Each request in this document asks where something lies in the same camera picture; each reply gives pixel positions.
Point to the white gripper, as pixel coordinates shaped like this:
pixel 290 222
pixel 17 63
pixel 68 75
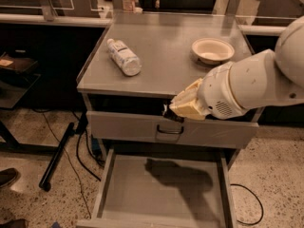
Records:
pixel 216 90

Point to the dark shoe bottom left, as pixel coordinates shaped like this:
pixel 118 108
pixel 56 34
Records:
pixel 17 223

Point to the black metal floor bar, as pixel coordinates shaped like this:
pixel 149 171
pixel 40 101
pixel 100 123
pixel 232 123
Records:
pixel 44 183

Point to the dark side table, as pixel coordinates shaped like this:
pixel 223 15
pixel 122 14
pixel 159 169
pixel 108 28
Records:
pixel 15 81

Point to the black drawer handle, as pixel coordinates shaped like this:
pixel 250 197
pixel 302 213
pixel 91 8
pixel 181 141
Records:
pixel 171 132

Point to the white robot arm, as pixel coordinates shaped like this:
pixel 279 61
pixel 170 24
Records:
pixel 273 77

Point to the black rxbar chocolate wrapper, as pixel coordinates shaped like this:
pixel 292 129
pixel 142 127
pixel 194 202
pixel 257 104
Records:
pixel 170 115

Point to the closed grey upper drawer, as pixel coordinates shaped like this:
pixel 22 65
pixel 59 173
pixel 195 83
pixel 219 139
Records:
pixel 143 128

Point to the clear plastic water bottle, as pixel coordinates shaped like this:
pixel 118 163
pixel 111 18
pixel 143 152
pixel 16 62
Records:
pixel 128 62

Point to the grey metal drawer cabinet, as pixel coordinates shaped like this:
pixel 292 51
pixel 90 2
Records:
pixel 163 43

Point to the white paper bowl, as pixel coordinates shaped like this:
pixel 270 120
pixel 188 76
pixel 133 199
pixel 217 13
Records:
pixel 212 51

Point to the dark shoe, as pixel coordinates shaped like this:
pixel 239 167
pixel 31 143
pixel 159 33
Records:
pixel 17 223
pixel 8 176

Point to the open grey middle drawer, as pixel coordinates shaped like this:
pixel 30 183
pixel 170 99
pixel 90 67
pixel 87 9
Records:
pixel 163 186

